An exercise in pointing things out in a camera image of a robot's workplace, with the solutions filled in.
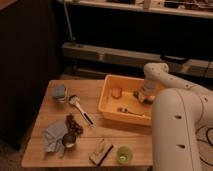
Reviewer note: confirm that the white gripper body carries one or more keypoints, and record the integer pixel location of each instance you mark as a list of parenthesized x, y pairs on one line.
[(145, 93)]

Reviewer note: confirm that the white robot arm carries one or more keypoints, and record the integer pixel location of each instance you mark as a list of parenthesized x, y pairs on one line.
[(175, 112)]

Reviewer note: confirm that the green plastic cup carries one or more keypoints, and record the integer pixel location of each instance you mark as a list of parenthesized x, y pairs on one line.
[(124, 155)]

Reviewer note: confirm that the metal cup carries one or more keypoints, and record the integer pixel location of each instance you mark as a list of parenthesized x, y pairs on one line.
[(69, 140)]

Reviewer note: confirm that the orange plastic bin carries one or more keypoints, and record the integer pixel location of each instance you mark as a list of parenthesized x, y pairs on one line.
[(108, 105)]

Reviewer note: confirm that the orange carrot piece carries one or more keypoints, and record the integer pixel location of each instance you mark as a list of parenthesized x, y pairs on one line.
[(116, 93)]

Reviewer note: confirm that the metal fork in bin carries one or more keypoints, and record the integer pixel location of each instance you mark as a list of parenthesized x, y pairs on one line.
[(125, 110)]

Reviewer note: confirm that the wooden brush block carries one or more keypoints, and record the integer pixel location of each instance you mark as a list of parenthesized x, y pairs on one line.
[(100, 152)]

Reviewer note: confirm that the brown grape bunch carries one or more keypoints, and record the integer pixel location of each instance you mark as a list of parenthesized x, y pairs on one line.
[(73, 126)]

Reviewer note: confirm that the blue sponge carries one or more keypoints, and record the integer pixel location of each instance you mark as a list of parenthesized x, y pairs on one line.
[(59, 92)]

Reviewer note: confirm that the white shelf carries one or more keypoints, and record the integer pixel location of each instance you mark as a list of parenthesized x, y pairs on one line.
[(140, 6)]

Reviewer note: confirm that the grey blue cloth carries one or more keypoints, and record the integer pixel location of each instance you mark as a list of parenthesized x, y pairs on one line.
[(52, 137)]

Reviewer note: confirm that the metal stand pole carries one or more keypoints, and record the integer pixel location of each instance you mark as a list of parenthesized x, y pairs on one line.
[(72, 38)]

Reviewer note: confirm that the grey metal rail base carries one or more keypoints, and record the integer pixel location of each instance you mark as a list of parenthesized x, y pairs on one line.
[(135, 59)]

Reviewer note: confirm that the white handled spoon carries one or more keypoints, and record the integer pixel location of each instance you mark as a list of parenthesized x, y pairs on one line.
[(74, 100)]

